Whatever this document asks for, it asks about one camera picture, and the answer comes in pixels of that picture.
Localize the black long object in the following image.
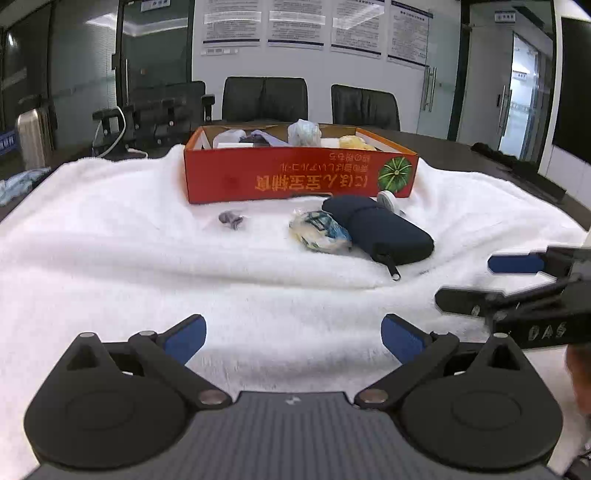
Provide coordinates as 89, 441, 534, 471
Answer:
471, 142, 566, 204

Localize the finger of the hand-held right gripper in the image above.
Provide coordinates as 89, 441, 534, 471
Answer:
488, 244, 591, 282
435, 279, 583, 326

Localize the bright glass door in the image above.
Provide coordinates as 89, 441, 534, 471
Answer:
499, 32, 555, 162

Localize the clear plastic bag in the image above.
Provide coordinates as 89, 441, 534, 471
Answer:
287, 119, 321, 147

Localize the dark blue zipper pouch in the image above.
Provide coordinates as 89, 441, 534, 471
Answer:
322, 195, 435, 281

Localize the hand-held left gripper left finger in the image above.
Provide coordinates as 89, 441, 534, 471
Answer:
60, 314, 232, 409

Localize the dark glass door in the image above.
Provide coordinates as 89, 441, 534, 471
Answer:
117, 0, 195, 107

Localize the plastic wrapped snack packet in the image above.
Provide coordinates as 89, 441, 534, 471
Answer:
289, 209, 353, 253

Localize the white wrapped packet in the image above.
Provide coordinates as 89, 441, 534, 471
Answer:
213, 130, 252, 149

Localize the white cable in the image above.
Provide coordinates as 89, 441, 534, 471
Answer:
95, 106, 149, 160

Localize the white towel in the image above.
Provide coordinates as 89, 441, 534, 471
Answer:
0, 143, 591, 480

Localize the black leather office chair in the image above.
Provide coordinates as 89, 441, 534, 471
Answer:
331, 84, 401, 131
222, 76, 308, 123

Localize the purple cloth item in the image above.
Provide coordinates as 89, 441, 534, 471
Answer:
240, 130, 289, 147

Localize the stainless steel thermos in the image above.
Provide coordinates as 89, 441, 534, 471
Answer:
16, 108, 55, 171

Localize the dark grey office chair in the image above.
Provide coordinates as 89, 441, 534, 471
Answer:
130, 80, 215, 127

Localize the light blue cloth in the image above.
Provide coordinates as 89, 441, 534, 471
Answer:
0, 167, 49, 207

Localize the white and orange plush toy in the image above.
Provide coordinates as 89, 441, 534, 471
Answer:
339, 134, 377, 151

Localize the orange cardboard box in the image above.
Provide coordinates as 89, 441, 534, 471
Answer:
183, 121, 420, 205

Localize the dark wooden desktop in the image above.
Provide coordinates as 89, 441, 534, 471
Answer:
0, 124, 591, 232

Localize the metal door handle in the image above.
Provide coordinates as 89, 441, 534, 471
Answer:
422, 67, 437, 112
499, 85, 511, 134

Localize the person's right hand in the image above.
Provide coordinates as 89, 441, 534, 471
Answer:
566, 344, 591, 418

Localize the white wall poster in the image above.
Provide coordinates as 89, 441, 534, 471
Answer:
203, 0, 264, 47
268, 0, 326, 51
330, 0, 385, 60
388, 0, 432, 70

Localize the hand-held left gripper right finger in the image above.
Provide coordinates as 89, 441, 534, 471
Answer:
353, 313, 532, 409

